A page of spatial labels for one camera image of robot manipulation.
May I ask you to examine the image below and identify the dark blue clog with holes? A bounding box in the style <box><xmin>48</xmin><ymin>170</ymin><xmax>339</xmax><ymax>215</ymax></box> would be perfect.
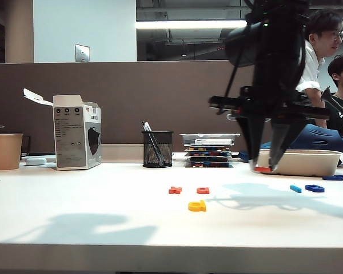
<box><xmin>287</xmin><ymin>123</ymin><xmax>343</xmax><ymax>154</ymax></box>

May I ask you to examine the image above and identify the yellow letter d magnet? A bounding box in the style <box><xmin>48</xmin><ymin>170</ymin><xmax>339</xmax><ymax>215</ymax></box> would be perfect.
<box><xmin>188</xmin><ymin>199</ymin><xmax>207</xmax><ymax>212</ymax></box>

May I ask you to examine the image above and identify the beige pulp food container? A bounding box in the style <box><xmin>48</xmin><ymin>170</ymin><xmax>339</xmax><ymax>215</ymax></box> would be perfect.
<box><xmin>257</xmin><ymin>148</ymin><xmax>343</xmax><ymax>178</ymax></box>

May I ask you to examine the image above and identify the metal wall switch plate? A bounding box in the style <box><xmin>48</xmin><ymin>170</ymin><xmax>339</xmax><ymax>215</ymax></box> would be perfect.
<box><xmin>74</xmin><ymin>44</ymin><xmax>91</xmax><ymax>63</ymax></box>

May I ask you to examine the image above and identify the letter magnet pack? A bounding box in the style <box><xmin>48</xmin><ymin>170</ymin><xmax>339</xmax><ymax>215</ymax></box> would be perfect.
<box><xmin>188</xmin><ymin>156</ymin><xmax>232</xmax><ymax>163</ymax></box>
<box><xmin>185</xmin><ymin>162</ymin><xmax>234</xmax><ymax>169</ymax></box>
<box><xmin>188</xmin><ymin>146</ymin><xmax>232</xmax><ymax>152</ymax></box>
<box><xmin>184</xmin><ymin>151</ymin><xmax>233</xmax><ymax>158</ymax></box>

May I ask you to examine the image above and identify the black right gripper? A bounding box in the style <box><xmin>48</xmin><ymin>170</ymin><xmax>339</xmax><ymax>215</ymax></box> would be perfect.
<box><xmin>208</xmin><ymin>86</ymin><xmax>331</xmax><ymax>172</ymax></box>

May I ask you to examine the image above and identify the clear plastic tray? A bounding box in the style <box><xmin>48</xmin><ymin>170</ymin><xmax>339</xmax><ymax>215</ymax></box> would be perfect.
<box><xmin>178</xmin><ymin>132</ymin><xmax>241</xmax><ymax>147</ymax></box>

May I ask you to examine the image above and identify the black white pen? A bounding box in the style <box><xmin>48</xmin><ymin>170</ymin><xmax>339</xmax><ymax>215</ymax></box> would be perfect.
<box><xmin>141</xmin><ymin>120</ymin><xmax>166</xmax><ymax>166</ymax></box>

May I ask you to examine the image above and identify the white grey face mask box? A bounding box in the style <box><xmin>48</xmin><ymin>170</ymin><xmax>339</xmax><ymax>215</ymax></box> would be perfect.
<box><xmin>22</xmin><ymin>88</ymin><xmax>102</xmax><ymax>171</ymax></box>

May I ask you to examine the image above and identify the dark blue letter g magnet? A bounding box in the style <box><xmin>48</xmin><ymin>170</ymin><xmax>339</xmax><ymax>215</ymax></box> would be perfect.
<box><xmin>305</xmin><ymin>184</ymin><xmax>325</xmax><ymax>194</ymax></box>

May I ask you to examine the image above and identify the black mesh pen holder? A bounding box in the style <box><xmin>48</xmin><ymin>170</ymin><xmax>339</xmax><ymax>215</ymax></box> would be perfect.
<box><xmin>141</xmin><ymin>131</ymin><xmax>174</xmax><ymax>169</ymax></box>

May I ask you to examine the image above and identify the beige partition base rail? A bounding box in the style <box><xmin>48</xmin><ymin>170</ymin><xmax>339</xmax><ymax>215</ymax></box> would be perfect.
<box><xmin>100</xmin><ymin>144</ymin><xmax>145</xmax><ymax>164</ymax></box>

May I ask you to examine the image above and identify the long ceiling light strip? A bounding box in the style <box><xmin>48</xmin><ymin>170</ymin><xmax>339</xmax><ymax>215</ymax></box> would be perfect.
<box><xmin>135</xmin><ymin>19</ymin><xmax>343</xmax><ymax>30</ymax></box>

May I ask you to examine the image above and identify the brown paper cup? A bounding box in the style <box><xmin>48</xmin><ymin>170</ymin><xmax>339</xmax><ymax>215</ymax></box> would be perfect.
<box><xmin>0</xmin><ymin>133</ymin><xmax>23</xmax><ymax>171</ymax></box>

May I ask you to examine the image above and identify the brown desk partition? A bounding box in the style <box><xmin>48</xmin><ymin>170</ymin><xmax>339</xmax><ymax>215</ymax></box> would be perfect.
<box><xmin>0</xmin><ymin>59</ymin><xmax>294</xmax><ymax>155</ymax></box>

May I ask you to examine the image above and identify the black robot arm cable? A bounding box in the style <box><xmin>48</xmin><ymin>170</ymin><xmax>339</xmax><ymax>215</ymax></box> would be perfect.
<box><xmin>223</xmin><ymin>17</ymin><xmax>254</xmax><ymax>99</ymax></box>

